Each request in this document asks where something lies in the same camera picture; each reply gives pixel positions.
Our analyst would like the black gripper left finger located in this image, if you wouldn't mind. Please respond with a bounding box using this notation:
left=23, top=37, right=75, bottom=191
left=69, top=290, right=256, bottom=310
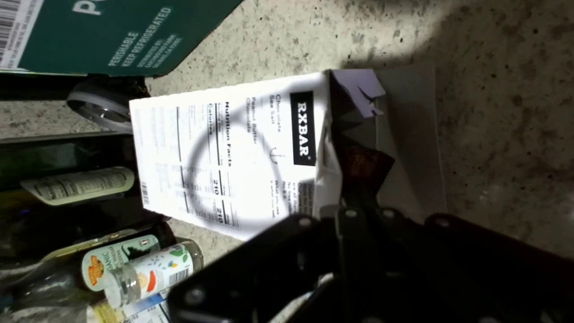
left=168, top=213, right=340, bottom=323

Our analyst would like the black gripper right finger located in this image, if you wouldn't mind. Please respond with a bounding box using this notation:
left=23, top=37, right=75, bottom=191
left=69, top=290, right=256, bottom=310
left=337, top=207, right=574, bottom=323

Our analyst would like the brown RXBAR packet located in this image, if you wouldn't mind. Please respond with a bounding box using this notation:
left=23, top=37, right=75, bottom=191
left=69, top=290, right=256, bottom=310
left=342, top=141, right=394, bottom=204

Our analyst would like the white RXBAR box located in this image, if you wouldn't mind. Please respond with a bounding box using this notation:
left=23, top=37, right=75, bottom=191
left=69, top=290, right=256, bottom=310
left=129, top=62, right=446, bottom=240

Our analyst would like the green carton box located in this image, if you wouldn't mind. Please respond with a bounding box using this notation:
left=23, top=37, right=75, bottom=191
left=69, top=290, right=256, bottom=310
left=0, top=0, right=243, bottom=76

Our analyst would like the spice jar white label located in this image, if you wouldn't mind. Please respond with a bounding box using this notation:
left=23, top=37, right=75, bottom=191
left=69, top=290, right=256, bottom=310
left=103, top=238, right=202, bottom=308

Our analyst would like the spice jar orange label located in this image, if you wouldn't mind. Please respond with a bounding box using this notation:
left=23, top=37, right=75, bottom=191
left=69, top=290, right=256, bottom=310
left=80, top=234, right=159, bottom=292

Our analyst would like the dark green glass bottle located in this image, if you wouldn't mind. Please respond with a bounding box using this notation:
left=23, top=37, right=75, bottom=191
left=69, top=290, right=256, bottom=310
left=0, top=136, right=136, bottom=261

